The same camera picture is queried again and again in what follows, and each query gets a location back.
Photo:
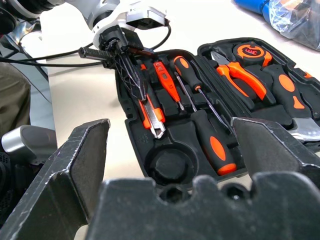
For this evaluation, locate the clear plastic bag with cardboard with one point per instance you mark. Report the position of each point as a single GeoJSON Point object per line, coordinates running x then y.
{"type": "Point", "coordinates": [297, 20]}

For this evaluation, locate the silver robot body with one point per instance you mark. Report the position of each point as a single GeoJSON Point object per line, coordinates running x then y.
{"type": "Point", "coordinates": [27, 142]}

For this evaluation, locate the orange voltage tester pen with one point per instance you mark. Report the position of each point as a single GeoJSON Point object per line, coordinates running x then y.
{"type": "Point", "coordinates": [165, 77]}

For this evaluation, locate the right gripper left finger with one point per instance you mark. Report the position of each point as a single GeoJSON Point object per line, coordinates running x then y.
{"type": "Point", "coordinates": [50, 195]}

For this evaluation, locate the black orange utility knife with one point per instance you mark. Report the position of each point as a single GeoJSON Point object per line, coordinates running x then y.
{"type": "Point", "coordinates": [153, 120]}

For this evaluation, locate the black tool case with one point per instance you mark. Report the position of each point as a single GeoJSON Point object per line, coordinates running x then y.
{"type": "Point", "coordinates": [175, 130]}

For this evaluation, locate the blue shiny bag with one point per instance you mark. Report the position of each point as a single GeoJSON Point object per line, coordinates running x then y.
{"type": "Point", "coordinates": [250, 7]}

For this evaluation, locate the person's olive trouser leg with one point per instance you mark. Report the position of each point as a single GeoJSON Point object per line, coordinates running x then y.
{"type": "Point", "coordinates": [12, 100]}

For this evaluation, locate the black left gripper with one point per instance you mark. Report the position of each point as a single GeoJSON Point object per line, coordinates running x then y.
{"type": "Point", "coordinates": [112, 42]}

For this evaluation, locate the long flathead screwdriver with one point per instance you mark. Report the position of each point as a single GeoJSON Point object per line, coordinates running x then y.
{"type": "Point", "coordinates": [185, 67]}

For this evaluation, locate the orange black tape measure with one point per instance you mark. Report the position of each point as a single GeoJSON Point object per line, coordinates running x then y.
{"type": "Point", "coordinates": [250, 52]}

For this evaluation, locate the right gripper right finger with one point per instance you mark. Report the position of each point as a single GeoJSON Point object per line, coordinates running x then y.
{"type": "Point", "coordinates": [270, 150]}

